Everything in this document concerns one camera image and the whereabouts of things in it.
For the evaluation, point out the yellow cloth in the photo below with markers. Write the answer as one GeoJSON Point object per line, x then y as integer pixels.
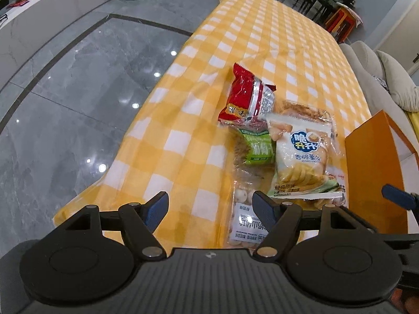
{"type": "Point", "coordinates": [413, 122]}

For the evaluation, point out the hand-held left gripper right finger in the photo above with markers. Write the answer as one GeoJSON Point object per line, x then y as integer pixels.
{"type": "Point", "coordinates": [263, 208]}

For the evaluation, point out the clear packet of round biscuits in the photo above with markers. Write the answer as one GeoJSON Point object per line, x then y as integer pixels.
{"type": "Point", "coordinates": [240, 202]}

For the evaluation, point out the orange red stool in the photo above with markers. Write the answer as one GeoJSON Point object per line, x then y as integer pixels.
{"type": "Point", "coordinates": [343, 16]}

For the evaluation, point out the beige sofa cushion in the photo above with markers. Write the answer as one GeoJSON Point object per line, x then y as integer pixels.
{"type": "Point", "coordinates": [399, 78]}

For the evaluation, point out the clear packet of golden snacks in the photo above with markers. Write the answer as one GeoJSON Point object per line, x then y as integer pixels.
{"type": "Point", "coordinates": [294, 108]}

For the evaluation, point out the red snack packet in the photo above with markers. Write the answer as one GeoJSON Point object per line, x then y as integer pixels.
{"type": "Point", "coordinates": [240, 95]}

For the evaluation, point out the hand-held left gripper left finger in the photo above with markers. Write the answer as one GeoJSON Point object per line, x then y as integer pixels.
{"type": "Point", "coordinates": [157, 210]}

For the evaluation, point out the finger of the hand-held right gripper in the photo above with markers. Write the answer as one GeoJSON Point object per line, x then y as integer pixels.
{"type": "Point", "coordinates": [397, 196]}

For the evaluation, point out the white snack stick packet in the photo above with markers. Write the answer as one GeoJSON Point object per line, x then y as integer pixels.
{"type": "Point", "coordinates": [301, 157]}

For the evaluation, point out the orange cardboard box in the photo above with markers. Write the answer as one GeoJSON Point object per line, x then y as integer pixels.
{"type": "Point", "coordinates": [370, 157]}

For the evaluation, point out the beige sofa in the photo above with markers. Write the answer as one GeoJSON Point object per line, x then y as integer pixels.
{"type": "Point", "coordinates": [363, 68]}

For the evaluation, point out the yellow checkered tablecloth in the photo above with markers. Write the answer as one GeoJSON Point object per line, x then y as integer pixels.
{"type": "Point", "coordinates": [196, 104]}

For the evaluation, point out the green snack packet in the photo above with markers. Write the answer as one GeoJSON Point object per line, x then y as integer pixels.
{"type": "Point", "coordinates": [258, 147]}

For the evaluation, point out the white stone counter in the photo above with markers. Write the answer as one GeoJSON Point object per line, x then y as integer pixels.
{"type": "Point", "coordinates": [49, 19]}

